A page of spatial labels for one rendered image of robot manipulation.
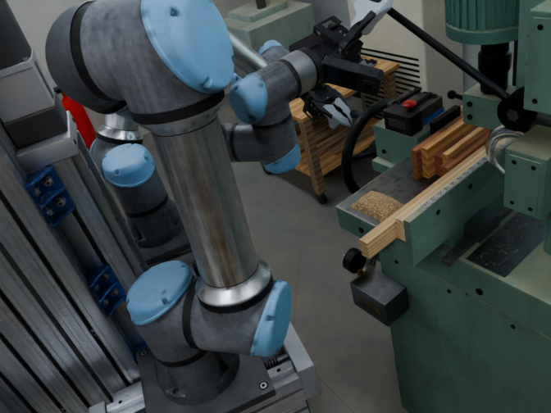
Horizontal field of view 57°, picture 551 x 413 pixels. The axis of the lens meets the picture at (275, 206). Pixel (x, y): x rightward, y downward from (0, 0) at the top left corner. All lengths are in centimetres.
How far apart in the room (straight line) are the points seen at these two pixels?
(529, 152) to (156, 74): 59
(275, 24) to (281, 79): 236
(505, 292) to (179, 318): 62
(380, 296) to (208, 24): 86
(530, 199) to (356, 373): 115
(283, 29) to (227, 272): 267
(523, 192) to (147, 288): 63
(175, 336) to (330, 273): 150
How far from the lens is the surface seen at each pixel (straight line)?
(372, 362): 193
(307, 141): 243
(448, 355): 138
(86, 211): 96
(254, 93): 86
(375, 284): 131
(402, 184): 114
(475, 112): 114
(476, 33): 100
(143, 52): 57
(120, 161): 125
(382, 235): 97
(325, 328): 205
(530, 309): 107
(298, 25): 334
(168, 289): 81
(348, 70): 94
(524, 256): 112
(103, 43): 60
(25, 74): 90
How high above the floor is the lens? 156
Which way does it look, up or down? 35 degrees down
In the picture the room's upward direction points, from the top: 16 degrees counter-clockwise
